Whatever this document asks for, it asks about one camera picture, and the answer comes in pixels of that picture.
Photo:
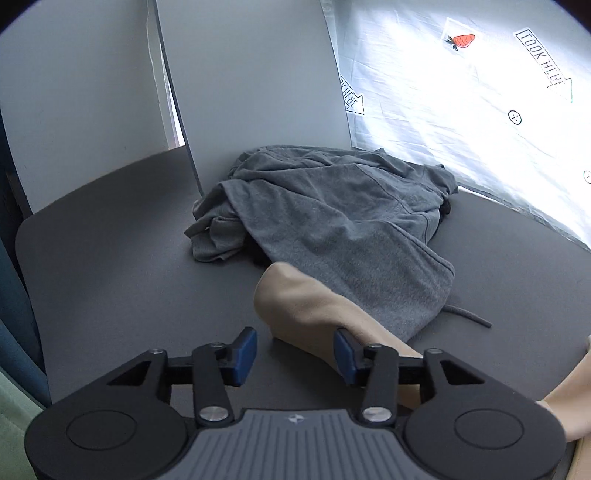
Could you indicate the white carrot print sheet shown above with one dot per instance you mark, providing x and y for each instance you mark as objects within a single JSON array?
[{"x": 496, "y": 91}]

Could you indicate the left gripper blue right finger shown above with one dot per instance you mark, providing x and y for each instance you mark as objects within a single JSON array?
[{"x": 375, "y": 370}]

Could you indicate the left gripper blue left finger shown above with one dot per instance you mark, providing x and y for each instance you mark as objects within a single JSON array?
[{"x": 216, "y": 366}]

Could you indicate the grey garment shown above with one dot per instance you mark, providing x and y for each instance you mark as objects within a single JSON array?
[{"x": 361, "y": 222}]

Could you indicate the white leaning board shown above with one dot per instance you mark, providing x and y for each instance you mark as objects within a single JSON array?
[{"x": 246, "y": 74}]

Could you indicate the beige long sleeve shirt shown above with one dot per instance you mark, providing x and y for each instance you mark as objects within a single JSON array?
[{"x": 303, "y": 312}]

